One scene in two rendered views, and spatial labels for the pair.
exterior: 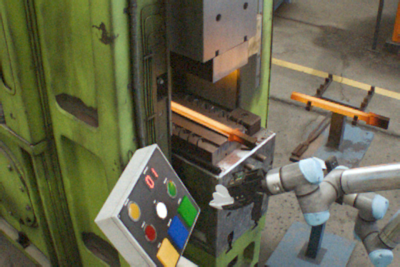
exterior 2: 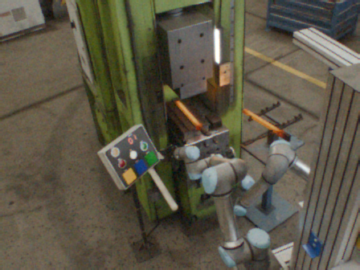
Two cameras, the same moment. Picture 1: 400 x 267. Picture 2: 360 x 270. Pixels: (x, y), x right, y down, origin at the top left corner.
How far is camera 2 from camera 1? 1.19 m
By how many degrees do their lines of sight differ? 22
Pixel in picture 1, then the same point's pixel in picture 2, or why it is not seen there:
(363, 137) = (294, 143)
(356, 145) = not seen: hidden behind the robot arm
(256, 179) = (171, 150)
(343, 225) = (296, 197)
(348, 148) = not seen: hidden behind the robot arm
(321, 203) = (194, 169)
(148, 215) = (124, 155)
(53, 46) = (114, 66)
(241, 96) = (218, 106)
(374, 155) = not seen: hidden behind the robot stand
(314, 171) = (190, 153)
